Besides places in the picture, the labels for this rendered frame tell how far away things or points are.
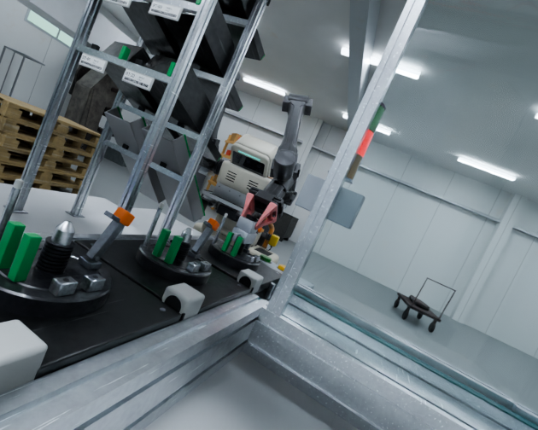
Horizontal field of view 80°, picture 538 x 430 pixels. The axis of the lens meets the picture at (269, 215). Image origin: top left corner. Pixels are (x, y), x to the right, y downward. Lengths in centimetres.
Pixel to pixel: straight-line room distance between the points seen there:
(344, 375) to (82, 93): 893
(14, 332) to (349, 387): 51
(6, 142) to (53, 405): 404
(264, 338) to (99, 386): 38
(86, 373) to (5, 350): 7
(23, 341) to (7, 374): 2
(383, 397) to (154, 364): 42
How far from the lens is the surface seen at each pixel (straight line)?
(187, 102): 86
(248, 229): 81
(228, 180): 166
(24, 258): 40
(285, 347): 66
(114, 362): 38
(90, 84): 922
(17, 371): 33
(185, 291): 50
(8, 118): 426
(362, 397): 66
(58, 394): 35
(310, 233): 62
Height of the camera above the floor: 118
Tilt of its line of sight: 4 degrees down
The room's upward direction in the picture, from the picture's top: 24 degrees clockwise
